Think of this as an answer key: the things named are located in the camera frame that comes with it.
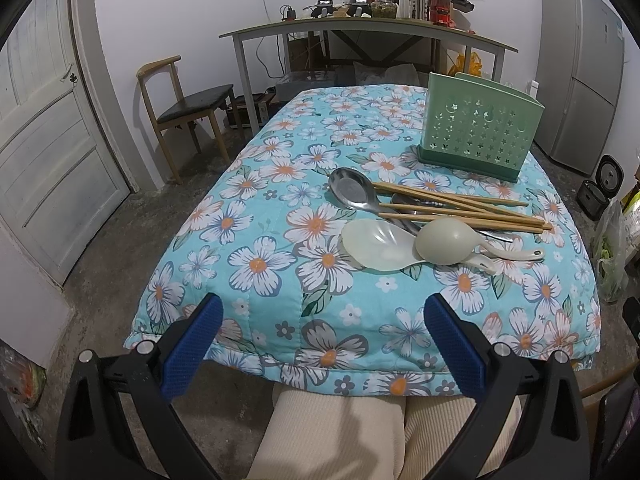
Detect wooden chair black seat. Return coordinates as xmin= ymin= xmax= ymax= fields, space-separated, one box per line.
xmin=136 ymin=55 xmax=244 ymax=184

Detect beige trousers legs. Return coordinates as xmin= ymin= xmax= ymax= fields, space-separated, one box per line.
xmin=246 ymin=384 xmax=524 ymax=480

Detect grey refrigerator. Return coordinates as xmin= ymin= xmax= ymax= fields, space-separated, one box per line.
xmin=535 ymin=0 xmax=625 ymax=174

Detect black rice cooker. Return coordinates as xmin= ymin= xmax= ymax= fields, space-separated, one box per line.
xmin=576 ymin=154 xmax=624 ymax=221

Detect beige plastic ladle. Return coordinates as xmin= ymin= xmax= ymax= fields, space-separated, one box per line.
xmin=414 ymin=218 xmax=544 ymax=266

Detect translucent white rice paddle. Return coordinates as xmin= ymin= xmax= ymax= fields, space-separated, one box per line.
xmin=341 ymin=219 xmax=497 ymax=275

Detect long wooden desk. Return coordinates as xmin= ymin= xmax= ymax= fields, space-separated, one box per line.
xmin=219 ymin=18 xmax=518 ymax=134

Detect large metal spoon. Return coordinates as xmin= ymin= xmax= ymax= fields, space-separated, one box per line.
xmin=329 ymin=168 xmax=514 ymax=244

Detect red drink bottle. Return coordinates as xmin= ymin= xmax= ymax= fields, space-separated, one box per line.
xmin=430 ymin=0 xmax=451 ymax=27

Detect floral blue quilt cover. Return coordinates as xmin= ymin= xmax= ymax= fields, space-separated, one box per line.
xmin=125 ymin=84 xmax=601 ymax=396

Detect jar of green pickles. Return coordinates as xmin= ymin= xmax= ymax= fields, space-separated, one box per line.
xmin=370 ymin=0 xmax=398 ymax=20

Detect yellow plastic bag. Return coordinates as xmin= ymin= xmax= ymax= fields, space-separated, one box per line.
xmin=447 ymin=52 xmax=483 ymax=77

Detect white plastic bag with greens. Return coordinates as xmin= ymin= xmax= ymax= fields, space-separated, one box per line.
xmin=592 ymin=200 xmax=628 ymax=304

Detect white panel door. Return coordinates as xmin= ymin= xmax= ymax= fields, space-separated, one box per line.
xmin=0 ymin=0 xmax=129 ymax=284

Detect wooden chopstick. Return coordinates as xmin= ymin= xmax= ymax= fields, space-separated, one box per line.
xmin=377 ymin=211 xmax=546 ymax=235
xmin=373 ymin=182 xmax=527 ymax=207
xmin=384 ymin=203 xmax=552 ymax=230
xmin=374 ymin=182 xmax=547 ymax=228

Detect green perforated utensil holder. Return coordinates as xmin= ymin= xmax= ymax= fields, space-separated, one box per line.
xmin=418 ymin=73 xmax=544 ymax=182

